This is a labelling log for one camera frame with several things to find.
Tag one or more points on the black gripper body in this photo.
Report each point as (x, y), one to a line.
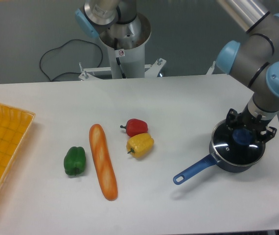
(249, 122)

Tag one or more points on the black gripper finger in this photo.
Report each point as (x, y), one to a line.
(264, 135)
(233, 120)

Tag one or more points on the glass lid blue knob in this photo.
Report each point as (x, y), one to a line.
(236, 147)

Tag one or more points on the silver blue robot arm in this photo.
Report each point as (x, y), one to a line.
(247, 63)

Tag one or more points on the yellow bell pepper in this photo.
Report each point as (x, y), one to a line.
(139, 145)

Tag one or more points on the red bell pepper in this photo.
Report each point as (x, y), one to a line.
(134, 127)

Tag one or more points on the orange baguette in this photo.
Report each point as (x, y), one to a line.
(102, 162)

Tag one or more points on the green bell pepper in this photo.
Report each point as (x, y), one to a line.
(75, 161)

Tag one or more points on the blue handled saucepan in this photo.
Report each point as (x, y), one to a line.
(208, 161)

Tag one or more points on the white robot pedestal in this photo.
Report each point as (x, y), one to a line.
(125, 44)

